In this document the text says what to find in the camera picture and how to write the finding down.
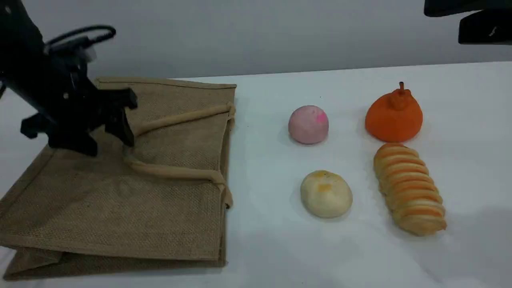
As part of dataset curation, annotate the pink round bun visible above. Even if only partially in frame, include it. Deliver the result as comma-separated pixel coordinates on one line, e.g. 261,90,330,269
288,105,330,145

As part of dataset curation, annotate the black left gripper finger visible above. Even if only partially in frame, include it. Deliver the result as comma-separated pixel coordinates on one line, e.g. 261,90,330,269
47,131,99,157
105,113,136,147

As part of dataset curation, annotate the brown jute tote bag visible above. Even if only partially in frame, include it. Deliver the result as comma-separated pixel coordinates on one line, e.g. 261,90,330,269
0,77,237,280

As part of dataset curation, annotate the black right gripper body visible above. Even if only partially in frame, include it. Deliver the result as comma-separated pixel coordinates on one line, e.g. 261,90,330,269
458,10,512,45

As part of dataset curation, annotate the long ridged bread loaf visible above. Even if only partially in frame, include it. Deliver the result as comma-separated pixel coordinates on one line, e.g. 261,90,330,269
373,143,447,236

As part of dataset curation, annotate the orange fruit with stem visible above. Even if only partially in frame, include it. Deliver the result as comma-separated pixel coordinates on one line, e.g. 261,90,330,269
364,82,424,143

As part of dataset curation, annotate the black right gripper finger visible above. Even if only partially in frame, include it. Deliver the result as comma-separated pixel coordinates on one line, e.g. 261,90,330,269
424,0,512,17

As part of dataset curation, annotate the cream round bun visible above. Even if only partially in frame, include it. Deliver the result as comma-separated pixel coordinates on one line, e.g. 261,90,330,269
300,170,353,219

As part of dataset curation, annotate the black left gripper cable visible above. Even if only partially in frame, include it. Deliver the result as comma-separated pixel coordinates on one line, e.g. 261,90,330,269
44,25,117,50

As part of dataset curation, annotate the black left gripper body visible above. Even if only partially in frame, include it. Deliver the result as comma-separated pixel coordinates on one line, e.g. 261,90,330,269
0,52,138,139

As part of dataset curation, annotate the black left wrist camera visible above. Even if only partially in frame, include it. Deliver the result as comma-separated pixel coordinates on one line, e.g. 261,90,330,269
43,38,98,66

